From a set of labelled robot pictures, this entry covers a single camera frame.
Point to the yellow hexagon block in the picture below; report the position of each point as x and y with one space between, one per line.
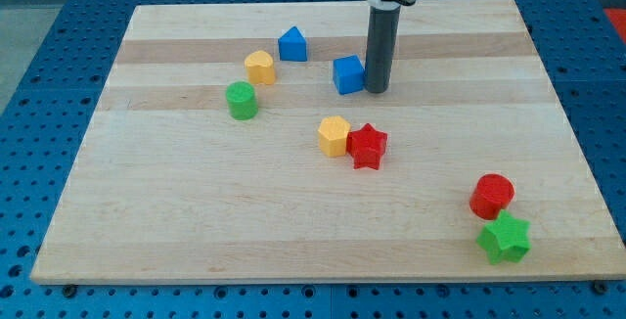
332 136

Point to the red star block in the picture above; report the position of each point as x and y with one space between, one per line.
366 146

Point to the blue cube block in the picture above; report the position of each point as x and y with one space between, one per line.
348 74

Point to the green star block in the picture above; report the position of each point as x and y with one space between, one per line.
505 238

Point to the wooden board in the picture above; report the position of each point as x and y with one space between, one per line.
168 188

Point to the green cylinder block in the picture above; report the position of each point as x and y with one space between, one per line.
241 100

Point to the yellow heart block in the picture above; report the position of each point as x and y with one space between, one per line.
259 67

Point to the blue triangle block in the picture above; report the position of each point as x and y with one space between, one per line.
293 46

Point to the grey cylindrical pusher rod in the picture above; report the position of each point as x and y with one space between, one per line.
381 40

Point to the red cylinder block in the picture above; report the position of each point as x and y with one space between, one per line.
492 193

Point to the blue perforated table plate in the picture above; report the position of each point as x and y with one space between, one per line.
43 124

